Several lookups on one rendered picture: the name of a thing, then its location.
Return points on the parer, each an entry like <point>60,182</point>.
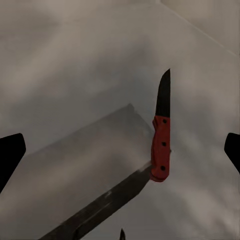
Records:
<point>161,143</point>

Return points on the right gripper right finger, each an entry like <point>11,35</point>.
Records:
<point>232,149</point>

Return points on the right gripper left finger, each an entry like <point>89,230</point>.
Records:
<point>12,149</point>

